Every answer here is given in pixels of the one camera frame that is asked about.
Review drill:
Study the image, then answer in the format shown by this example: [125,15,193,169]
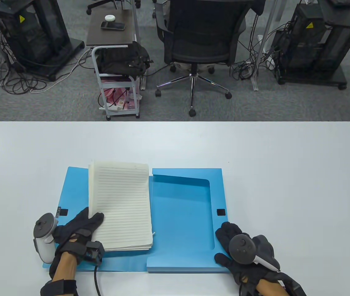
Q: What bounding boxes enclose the pink bags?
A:
[102,87,138,111]

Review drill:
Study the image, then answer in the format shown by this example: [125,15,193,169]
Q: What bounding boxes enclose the black smartphone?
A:
[101,22,126,31]

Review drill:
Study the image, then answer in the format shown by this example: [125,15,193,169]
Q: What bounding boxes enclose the grey left hand controller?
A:
[33,213,59,264]

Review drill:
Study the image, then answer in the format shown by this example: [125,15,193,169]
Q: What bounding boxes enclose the stack of lined papers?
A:
[88,160,155,252]

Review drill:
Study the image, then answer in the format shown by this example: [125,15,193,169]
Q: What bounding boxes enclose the black chair base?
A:
[86,0,141,15]

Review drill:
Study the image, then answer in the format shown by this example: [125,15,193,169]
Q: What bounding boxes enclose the white cart with brown top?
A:
[86,9,141,121]

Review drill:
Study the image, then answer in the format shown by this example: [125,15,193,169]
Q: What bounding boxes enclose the black left forearm strap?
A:
[40,279,78,296]

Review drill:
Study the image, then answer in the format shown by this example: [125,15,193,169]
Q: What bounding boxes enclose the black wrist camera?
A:
[84,241,105,266]
[278,271,307,296]

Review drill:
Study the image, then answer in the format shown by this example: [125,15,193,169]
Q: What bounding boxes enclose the bundle of black cables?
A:
[230,31,283,82]

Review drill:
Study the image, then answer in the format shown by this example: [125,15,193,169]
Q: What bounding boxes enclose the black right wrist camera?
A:
[278,271,307,296]

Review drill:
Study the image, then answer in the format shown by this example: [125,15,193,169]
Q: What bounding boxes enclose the person's right forearm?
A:
[255,277,286,296]

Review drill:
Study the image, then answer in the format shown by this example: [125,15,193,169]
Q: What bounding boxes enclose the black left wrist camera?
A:
[84,241,105,266]

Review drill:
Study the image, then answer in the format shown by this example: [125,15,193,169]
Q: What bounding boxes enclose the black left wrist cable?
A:
[93,265,103,296]

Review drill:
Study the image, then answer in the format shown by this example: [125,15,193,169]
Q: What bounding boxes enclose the person's right hand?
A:
[214,221,282,286]

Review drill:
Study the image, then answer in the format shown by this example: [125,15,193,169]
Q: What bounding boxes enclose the black equipment rack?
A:
[270,0,350,90]
[0,0,85,82]

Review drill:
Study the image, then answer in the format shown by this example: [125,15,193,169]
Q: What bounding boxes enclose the grey hand controller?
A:
[33,213,59,264]
[229,234,281,272]

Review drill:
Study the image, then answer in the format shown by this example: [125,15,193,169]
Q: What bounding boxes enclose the tangle of floor cables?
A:
[0,18,97,95]

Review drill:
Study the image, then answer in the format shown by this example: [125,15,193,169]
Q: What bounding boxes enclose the person's left hand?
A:
[53,207,105,258]

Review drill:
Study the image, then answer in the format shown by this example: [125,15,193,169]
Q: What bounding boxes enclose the black backpack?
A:
[96,41,154,77]

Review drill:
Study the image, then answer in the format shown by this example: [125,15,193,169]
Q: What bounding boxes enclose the blue file box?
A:
[41,166,235,274]

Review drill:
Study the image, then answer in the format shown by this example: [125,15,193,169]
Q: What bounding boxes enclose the black mesh office chair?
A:
[155,0,266,117]

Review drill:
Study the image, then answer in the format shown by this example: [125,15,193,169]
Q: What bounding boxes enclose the person's left forearm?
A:
[51,251,79,282]

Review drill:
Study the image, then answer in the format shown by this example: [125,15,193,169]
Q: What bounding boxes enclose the grey right hand controller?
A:
[229,234,281,272]

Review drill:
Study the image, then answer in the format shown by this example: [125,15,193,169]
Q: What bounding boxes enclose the white metal table leg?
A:
[252,0,282,91]
[132,0,147,91]

